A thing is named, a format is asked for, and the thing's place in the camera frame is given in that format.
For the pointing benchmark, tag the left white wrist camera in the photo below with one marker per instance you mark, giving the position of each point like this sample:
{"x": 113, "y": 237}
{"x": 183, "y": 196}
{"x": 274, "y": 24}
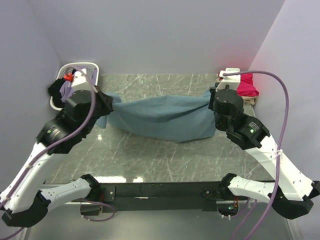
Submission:
{"x": 92, "y": 76}

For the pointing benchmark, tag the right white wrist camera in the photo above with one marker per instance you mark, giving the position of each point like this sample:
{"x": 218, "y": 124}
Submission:
{"x": 232, "y": 81}

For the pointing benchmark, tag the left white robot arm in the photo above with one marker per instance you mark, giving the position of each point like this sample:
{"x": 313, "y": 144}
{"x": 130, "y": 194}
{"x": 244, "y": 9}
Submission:
{"x": 23, "y": 202}

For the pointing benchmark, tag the lilac t shirt in basket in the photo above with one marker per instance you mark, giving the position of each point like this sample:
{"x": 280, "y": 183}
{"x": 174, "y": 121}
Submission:
{"x": 78, "y": 82}

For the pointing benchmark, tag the teal blue t shirt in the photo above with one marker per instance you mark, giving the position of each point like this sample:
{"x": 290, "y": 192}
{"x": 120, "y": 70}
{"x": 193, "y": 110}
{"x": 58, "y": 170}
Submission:
{"x": 174, "y": 118}

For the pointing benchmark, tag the black base beam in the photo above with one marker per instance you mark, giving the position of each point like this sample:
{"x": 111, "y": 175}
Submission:
{"x": 158, "y": 196}

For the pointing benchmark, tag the black garment in basket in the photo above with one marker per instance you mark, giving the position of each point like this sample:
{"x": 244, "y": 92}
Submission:
{"x": 56, "y": 91}

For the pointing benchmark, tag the folded red t shirt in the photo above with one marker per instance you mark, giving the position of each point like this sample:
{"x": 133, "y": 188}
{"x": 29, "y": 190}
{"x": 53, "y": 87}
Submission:
{"x": 242, "y": 83}

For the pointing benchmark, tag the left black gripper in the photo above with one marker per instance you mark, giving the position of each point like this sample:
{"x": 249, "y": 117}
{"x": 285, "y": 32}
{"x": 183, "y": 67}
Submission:
{"x": 107, "y": 101}

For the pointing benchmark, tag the folded tan t shirt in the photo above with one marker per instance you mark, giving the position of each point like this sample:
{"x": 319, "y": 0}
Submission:
{"x": 250, "y": 100}

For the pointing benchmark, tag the white plastic laundry basket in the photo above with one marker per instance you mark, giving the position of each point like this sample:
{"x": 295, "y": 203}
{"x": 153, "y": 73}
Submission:
{"x": 67, "y": 68}

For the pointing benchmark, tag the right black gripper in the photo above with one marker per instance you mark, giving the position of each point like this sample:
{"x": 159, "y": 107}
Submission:
{"x": 213, "y": 96}

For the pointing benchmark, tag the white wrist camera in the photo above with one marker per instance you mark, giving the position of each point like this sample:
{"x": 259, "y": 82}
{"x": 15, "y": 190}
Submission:
{"x": 92, "y": 76}
{"x": 232, "y": 81}

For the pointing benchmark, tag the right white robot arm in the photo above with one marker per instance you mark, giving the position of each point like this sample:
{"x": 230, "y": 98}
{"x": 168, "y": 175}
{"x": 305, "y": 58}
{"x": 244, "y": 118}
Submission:
{"x": 291, "y": 192}

